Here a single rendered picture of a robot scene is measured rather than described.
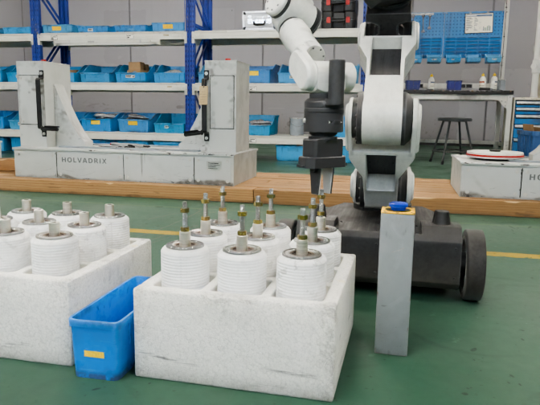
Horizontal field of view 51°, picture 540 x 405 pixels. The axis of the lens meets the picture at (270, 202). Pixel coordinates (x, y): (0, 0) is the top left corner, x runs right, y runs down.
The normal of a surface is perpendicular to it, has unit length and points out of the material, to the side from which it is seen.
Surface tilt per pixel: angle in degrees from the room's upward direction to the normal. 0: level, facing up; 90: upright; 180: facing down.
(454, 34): 90
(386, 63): 55
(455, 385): 0
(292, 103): 90
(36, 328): 90
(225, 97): 90
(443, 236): 45
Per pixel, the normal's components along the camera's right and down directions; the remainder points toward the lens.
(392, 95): -0.13, -0.64
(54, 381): 0.01, -0.99
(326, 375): -0.24, 0.15
